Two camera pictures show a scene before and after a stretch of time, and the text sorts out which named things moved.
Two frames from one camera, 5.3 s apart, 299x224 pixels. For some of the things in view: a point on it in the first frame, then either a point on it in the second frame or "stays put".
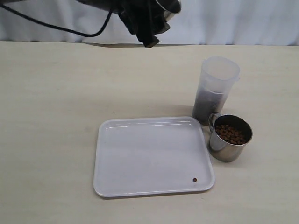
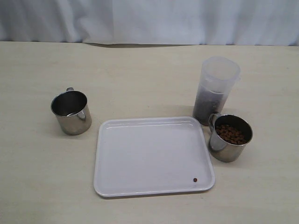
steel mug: x=229 y=135 stays put
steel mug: x=172 y=7 to x=71 y=108
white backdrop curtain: x=231 y=22 stays put
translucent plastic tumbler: x=217 y=76 stays put
